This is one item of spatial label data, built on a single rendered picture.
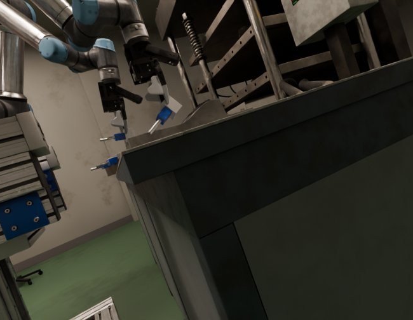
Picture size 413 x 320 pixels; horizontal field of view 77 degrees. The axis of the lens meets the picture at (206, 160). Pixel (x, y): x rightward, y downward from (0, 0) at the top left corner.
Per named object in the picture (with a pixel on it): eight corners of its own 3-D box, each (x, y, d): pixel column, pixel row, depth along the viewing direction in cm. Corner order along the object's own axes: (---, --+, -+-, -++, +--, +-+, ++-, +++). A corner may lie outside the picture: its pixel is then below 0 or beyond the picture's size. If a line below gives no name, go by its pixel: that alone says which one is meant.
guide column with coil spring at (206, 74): (242, 179, 197) (183, 13, 191) (239, 179, 203) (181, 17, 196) (248, 176, 199) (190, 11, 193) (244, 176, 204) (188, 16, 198)
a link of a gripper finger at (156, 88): (153, 108, 79) (142, 82, 80) (171, 103, 81) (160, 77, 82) (154, 103, 76) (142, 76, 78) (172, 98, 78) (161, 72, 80)
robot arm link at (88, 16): (74, 37, 77) (110, 37, 84) (85, 13, 68) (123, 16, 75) (65, 11, 76) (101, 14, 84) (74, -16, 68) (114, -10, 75)
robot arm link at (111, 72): (118, 71, 107) (119, 66, 100) (120, 82, 108) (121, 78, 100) (98, 73, 105) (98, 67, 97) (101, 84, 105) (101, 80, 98)
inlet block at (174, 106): (157, 135, 77) (143, 124, 76) (155, 141, 81) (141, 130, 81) (182, 105, 82) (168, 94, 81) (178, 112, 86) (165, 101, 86)
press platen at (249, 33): (261, 26, 130) (258, 17, 130) (196, 94, 234) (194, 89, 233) (362, 6, 155) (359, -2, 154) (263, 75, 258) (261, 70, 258)
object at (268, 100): (253, 127, 166) (244, 101, 165) (234, 134, 192) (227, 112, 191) (311, 106, 183) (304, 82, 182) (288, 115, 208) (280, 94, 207)
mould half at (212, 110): (137, 163, 89) (122, 126, 88) (132, 166, 113) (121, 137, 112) (257, 121, 105) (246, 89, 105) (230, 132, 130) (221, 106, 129)
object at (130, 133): (101, 146, 101) (98, 133, 100) (101, 146, 106) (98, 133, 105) (135, 140, 106) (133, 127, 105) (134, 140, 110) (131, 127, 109)
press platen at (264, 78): (277, 75, 131) (274, 65, 131) (206, 120, 235) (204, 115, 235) (375, 47, 156) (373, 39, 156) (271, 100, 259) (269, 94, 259)
